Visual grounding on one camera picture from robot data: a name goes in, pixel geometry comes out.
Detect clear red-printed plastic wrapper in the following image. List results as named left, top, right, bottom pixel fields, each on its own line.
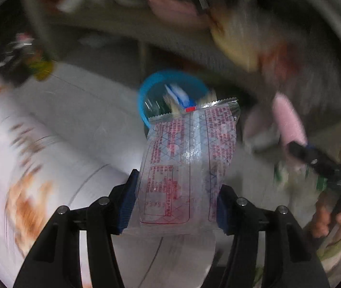
left=127, top=96, right=241, bottom=237

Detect pink plastic basin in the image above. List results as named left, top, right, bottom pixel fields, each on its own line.
left=143, top=0, right=213, bottom=30

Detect blue trash bin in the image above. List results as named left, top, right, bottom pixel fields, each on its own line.
left=137, top=69, right=211, bottom=132

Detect clear bags of food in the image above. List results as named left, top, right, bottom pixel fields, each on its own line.
left=209, top=6, right=297, bottom=72

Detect green bottle with red cap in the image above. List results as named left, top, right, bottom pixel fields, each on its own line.
left=29, top=48, right=54, bottom=81

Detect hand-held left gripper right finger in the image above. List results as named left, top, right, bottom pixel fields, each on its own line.
left=217, top=184, right=330, bottom=288

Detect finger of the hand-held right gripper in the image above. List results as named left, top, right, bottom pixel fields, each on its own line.
left=289, top=142, right=339, bottom=183

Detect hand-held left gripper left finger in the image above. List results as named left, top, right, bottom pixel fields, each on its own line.
left=14, top=169, right=139, bottom=288

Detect floral plastic tablecloth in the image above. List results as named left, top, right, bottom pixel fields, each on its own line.
left=0, top=72, right=123, bottom=288

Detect person's right hand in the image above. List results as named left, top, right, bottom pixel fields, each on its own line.
left=310, top=192, right=341, bottom=239

